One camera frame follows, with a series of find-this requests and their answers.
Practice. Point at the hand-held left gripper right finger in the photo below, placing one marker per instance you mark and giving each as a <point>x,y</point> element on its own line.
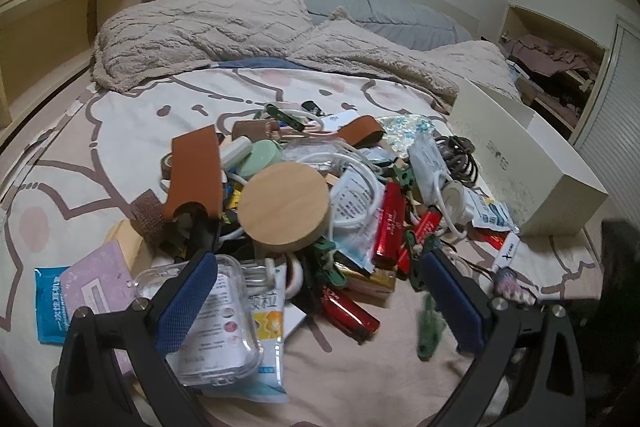
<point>452,302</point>

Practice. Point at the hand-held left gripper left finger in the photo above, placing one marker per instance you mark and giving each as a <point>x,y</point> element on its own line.
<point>182,302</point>

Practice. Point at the white storage box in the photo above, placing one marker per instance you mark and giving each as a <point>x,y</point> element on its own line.
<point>525,167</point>

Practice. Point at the clear plastic case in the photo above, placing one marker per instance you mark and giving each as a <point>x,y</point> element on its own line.
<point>225,332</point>

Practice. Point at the purple crochet piece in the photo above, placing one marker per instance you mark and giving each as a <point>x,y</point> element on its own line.
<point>507,279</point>

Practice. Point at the red lighter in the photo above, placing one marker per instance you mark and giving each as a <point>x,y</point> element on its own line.
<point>422,232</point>
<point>350,314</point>
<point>390,222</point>

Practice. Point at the wooden block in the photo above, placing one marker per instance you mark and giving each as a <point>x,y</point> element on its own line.
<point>127,242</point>

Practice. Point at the pink booklet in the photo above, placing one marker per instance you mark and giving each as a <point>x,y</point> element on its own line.
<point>100,282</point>

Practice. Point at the white yellow granule sachet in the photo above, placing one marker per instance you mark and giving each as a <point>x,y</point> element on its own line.
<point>270,332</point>

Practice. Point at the brown rough strip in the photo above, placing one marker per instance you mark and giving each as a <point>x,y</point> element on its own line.
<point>149,214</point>

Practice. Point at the blue white medicine sachet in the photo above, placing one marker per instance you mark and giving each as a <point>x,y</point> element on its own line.
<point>492,214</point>

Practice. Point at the brown leather case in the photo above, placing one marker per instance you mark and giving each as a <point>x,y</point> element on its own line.
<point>195,172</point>

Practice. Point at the blue wipe packet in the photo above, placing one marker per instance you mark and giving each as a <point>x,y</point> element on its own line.
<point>50,307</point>

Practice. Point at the small brown tape roll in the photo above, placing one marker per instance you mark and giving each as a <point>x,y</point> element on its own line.
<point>167,167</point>

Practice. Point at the round wooden lid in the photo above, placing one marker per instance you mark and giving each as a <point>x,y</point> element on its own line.
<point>282,207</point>

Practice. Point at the clear tubing coil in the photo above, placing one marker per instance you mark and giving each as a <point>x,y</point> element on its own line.
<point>372,187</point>

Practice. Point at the clear bag with paper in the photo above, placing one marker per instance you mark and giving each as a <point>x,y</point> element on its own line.
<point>427,162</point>

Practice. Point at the dark hair claw clip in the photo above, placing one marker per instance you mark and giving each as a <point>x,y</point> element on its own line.
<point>457,157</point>

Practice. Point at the white louvered door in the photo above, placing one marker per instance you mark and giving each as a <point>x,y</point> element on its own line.
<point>615,107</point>

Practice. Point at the white adapter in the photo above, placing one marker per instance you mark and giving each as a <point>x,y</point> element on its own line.
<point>237,152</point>

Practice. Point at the green round compact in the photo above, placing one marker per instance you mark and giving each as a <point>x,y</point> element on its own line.
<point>260,159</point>

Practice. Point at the holographic pouch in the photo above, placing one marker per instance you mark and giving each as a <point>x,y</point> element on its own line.
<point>410,132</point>

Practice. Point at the small brown leather pouch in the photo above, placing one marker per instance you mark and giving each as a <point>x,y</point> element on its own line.
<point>255,130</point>

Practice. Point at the cartoon printed bedsheet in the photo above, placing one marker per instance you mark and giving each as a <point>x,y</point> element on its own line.
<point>150,107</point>

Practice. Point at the green circuit strip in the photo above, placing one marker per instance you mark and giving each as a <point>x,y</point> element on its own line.
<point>285,117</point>

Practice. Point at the stacked boxes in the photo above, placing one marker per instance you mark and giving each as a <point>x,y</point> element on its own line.
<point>520,72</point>

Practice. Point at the pink clothes pile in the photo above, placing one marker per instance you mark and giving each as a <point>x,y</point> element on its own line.
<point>550,57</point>

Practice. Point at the white power bank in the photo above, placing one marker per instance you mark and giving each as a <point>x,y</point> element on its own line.
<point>340,118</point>

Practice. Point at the blue cloth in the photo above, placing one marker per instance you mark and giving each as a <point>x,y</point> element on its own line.
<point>260,63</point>

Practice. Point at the wooden closet shelf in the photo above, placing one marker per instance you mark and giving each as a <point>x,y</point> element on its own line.
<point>510,22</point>

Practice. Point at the beige fuzzy blanket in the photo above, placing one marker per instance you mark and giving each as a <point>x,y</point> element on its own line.
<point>200,27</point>

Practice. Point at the grey pillow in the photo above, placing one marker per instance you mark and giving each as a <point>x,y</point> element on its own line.
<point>400,17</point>

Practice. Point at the wooden bedside shelf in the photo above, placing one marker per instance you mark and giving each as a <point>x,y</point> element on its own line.
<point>50,32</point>

